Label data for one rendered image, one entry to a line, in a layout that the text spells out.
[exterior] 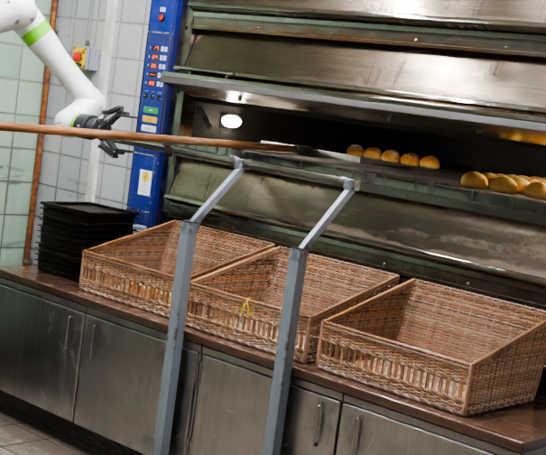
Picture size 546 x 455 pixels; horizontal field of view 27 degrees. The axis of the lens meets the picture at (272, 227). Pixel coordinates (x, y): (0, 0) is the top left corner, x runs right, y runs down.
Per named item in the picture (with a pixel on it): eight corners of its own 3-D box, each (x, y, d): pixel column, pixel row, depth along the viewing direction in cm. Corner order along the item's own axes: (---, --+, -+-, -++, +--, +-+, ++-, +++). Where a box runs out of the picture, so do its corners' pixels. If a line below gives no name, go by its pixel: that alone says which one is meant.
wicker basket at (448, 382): (401, 356, 389) (412, 276, 386) (548, 400, 352) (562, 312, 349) (310, 367, 352) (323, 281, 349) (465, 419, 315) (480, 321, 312)
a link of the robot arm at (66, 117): (55, 142, 429) (43, 117, 423) (78, 123, 436) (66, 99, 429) (78, 146, 420) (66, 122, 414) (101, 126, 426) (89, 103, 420)
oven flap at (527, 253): (169, 201, 465) (187, 156, 468) (567, 292, 349) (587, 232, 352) (162, 197, 462) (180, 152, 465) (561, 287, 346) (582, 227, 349)
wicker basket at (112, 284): (167, 284, 467) (175, 218, 464) (269, 314, 431) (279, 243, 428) (75, 289, 430) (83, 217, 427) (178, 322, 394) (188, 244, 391)
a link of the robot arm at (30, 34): (-5, 7, 413) (23, -14, 414) (-4, 9, 425) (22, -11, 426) (27, 47, 417) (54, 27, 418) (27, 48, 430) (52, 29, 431)
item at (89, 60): (83, 69, 502) (86, 46, 501) (97, 71, 496) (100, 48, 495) (69, 68, 497) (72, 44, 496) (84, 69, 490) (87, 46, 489)
